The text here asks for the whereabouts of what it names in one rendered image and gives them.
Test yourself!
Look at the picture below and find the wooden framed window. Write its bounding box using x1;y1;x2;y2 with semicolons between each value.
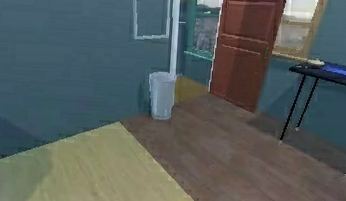
272;0;329;63

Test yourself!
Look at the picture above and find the teal framed window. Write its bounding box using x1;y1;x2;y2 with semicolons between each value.
183;0;224;62

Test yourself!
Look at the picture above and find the blue flat book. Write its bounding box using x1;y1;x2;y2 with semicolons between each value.
320;62;346;77

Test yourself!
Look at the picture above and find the black table with thin legs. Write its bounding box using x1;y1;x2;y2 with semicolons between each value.
277;59;346;178

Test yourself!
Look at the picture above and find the white framed wall picture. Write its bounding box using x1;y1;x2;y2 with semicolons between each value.
128;0;172;43

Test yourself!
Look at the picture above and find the small white object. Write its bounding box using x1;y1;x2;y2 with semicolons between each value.
307;58;326;68

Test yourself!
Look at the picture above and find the reddish brown room door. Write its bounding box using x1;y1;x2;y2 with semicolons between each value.
208;0;287;114

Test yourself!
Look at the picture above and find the gray cylindrical trash can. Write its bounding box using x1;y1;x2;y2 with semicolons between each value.
146;70;178;122

